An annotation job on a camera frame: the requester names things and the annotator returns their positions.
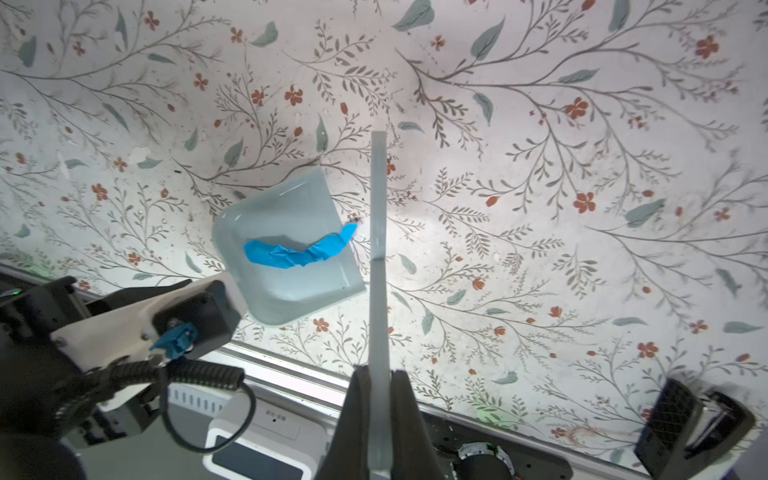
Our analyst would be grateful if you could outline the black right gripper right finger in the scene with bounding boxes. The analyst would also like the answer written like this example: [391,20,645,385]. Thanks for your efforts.
[390,370,445,480]

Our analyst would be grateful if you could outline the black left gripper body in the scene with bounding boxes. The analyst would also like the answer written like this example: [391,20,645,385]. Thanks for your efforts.
[1,275,243,444]

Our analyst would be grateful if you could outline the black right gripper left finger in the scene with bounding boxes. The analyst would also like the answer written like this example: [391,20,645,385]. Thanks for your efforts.
[315,366,371,480]

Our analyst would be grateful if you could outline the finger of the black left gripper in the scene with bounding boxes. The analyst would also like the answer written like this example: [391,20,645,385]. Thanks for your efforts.
[86,279,191,315]

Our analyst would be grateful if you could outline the blue paper scrap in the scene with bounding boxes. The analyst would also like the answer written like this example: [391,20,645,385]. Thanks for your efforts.
[243,223,358,269]

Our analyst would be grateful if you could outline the pale blue plastic dustpan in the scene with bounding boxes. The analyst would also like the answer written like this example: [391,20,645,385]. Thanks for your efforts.
[212,167,365,326]

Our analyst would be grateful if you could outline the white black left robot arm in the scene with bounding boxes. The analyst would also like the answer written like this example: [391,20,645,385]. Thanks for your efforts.
[1,274,246,479]

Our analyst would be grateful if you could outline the white digital clock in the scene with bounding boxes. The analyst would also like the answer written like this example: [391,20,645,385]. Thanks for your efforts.
[203,399,330,479]

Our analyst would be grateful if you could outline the black brush holder stand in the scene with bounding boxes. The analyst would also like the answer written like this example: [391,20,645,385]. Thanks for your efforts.
[634,378,756,480]

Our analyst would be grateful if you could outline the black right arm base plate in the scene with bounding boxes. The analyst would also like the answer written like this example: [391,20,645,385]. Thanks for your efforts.
[423,412,573,479]

